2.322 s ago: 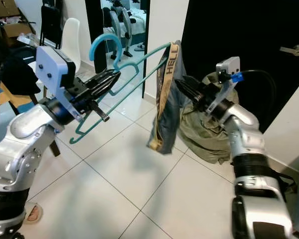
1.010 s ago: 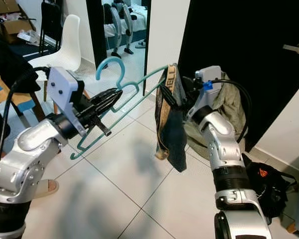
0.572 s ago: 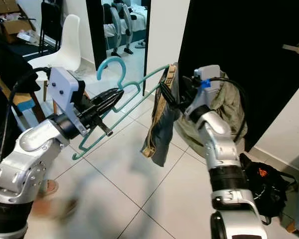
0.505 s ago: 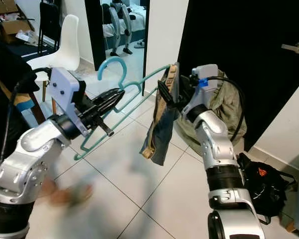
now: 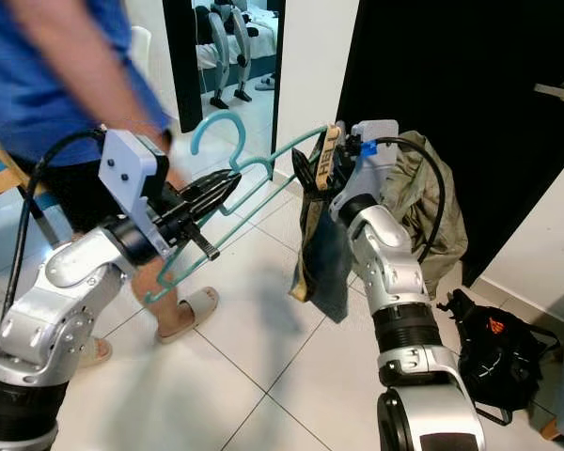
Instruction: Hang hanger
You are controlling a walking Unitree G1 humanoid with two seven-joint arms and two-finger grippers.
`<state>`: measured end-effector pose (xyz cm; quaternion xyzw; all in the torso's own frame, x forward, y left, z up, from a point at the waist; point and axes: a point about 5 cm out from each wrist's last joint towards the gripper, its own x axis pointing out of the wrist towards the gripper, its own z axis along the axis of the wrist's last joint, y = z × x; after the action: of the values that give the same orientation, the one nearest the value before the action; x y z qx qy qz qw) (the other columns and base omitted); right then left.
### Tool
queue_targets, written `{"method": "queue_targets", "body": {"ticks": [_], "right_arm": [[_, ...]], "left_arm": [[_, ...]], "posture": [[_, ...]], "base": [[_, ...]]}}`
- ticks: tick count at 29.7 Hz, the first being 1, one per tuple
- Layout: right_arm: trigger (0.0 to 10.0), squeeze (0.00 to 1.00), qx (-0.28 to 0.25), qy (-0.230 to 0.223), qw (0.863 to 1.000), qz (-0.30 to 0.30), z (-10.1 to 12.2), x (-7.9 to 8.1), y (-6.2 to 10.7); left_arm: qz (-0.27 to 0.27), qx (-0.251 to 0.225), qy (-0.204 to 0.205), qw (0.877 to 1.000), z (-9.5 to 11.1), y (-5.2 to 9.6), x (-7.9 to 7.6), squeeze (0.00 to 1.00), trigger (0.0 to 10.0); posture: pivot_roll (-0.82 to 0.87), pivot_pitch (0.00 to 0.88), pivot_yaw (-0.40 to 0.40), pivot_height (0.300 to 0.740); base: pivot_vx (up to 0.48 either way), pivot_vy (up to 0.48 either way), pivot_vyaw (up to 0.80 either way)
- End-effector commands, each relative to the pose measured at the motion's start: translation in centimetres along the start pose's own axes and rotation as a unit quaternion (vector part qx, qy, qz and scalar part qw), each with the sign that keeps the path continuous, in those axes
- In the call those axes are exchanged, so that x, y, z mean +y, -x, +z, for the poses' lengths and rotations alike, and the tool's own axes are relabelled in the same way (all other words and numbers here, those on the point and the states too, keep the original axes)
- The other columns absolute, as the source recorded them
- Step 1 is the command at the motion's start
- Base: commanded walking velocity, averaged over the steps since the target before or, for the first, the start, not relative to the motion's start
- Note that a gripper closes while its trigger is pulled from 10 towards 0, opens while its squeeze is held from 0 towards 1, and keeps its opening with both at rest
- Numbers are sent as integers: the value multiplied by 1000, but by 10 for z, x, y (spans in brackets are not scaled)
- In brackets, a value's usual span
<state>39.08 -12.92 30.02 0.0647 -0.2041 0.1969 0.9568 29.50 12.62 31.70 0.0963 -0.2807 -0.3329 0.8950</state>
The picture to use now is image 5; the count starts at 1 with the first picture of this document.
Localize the grey humanoid robot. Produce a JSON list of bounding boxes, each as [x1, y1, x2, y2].
[[193, 0, 269, 109]]

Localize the person in blue shirt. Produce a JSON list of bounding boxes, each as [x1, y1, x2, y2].
[[0, 0, 222, 367]]

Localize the beige slipper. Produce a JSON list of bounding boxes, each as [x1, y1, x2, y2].
[[155, 287, 220, 344]]

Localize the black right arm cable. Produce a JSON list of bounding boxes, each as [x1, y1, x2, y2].
[[376, 136, 448, 264]]

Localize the black backpack orange logo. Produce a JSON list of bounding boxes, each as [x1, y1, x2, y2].
[[437, 289, 564, 426]]

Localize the teal shorts yellow waistband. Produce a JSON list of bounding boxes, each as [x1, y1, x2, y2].
[[290, 122, 353, 325]]

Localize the light blue plastic hanger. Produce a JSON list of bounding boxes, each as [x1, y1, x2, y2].
[[146, 110, 330, 303]]

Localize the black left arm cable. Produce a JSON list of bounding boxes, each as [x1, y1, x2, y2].
[[14, 127, 109, 311]]

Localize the black door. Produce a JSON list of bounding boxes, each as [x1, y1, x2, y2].
[[334, 0, 564, 283]]

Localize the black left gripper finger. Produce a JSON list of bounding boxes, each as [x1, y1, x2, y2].
[[186, 172, 241, 203], [194, 194, 234, 226]]

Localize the olive green garment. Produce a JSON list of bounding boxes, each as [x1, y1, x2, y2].
[[381, 130, 469, 300]]

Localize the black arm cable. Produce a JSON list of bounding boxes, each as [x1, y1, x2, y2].
[[14, 127, 109, 311], [376, 136, 448, 264]]

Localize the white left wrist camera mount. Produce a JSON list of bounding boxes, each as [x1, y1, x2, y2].
[[99, 129, 170, 264]]

